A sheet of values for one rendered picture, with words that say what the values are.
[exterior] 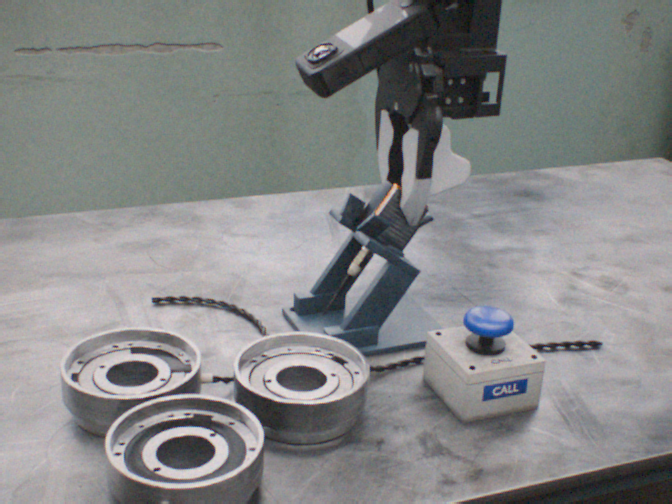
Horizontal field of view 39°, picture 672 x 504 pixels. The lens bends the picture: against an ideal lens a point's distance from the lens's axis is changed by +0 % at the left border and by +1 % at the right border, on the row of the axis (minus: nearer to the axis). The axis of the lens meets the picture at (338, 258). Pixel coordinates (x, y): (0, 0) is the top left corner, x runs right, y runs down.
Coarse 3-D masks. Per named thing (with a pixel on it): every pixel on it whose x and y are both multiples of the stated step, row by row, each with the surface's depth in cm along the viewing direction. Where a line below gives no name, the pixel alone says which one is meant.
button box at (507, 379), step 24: (432, 336) 77; (456, 336) 77; (504, 336) 77; (432, 360) 77; (456, 360) 73; (480, 360) 73; (504, 360) 74; (528, 360) 74; (432, 384) 77; (456, 384) 73; (480, 384) 72; (504, 384) 73; (528, 384) 74; (456, 408) 74; (480, 408) 73; (504, 408) 74; (528, 408) 75
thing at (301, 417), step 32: (256, 352) 75; (288, 352) 76; (320, 352) 76; (352, 352) 75; (288, 384) 75; (320, 384) 74; (256, 416) 69; (288, 416) 68; (320, 416) 68; (352, 416) 70
